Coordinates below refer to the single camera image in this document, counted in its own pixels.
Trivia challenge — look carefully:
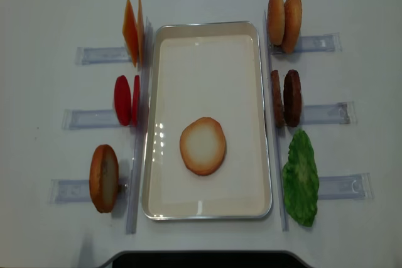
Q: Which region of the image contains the clear pusher rail upper right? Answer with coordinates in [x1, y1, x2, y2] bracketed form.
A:
[269, 32, 342, 55]

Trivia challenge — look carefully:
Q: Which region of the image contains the left bun slice upper right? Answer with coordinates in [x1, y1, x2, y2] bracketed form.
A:
[267, 0, 285, 46]

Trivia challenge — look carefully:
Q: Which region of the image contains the tomato slice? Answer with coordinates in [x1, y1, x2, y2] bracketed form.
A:
[114, 75, 131, 126]
[131, 75, 140, 127]

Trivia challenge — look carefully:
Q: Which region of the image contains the right meat patty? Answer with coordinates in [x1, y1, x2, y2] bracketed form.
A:
[283, 70, 302, 127]

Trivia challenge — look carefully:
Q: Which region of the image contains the left cheese slice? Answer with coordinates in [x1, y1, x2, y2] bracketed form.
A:
[122, 0, 139, 67]

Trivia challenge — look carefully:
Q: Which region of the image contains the right cheese slice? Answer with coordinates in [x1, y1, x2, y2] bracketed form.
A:
[137, 0, 144, 66]

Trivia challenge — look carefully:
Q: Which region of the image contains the meat patty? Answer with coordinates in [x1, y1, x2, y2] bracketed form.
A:
[271, 70, 285, 128]
[283, 70, 302, 127]

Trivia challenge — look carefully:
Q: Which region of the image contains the clear pusher rail upper left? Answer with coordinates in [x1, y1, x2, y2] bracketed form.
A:
[75, 47, 131, 65]

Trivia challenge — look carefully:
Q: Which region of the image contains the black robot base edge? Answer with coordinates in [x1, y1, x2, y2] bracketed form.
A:
[112, 252, 306, 267]

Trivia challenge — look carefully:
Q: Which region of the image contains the metal baking tray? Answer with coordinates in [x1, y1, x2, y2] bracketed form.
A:
[142, 21, 272, 220]

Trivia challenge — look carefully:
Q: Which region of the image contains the bread slice lower left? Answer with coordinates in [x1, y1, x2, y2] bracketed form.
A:
[89, 144, 119, 213]

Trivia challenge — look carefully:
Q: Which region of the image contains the clear pusher rail middle left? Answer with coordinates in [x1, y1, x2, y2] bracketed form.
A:
[62, 109, 121, 130]

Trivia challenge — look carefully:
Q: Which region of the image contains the left tomato slice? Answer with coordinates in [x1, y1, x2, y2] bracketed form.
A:
[114, 75, 131, 126]

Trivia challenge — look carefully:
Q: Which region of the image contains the right tomato slice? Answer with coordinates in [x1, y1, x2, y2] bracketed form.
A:
[131, 75, 140, 127]

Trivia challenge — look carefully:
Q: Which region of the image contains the bread slice in tray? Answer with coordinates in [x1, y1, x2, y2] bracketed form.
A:
[180, 117, 226, 176]

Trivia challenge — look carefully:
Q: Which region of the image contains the left meat patty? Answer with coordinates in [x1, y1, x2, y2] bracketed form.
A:
[271, 70, 285, 128]

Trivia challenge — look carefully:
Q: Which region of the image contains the bun slice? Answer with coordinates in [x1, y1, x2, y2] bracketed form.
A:
[267, 0, 285, 46]
[281, 0, 302, 54]

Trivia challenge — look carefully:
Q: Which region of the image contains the green lettuce leaf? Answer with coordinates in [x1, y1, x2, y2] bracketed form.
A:
[282, 128, 319, 227]

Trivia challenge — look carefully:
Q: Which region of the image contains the clear pusher rail lower left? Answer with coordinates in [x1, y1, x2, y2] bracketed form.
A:
[48, 178, 129, 205]

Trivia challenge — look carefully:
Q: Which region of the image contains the clear pusher rail lower right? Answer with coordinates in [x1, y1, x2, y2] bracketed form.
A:
[318, 173, 374, 200]

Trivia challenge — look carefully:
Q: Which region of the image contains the cheese slice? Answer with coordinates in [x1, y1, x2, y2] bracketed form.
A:
[122, 0, 139, 67]
[137, 0, 144, 66]

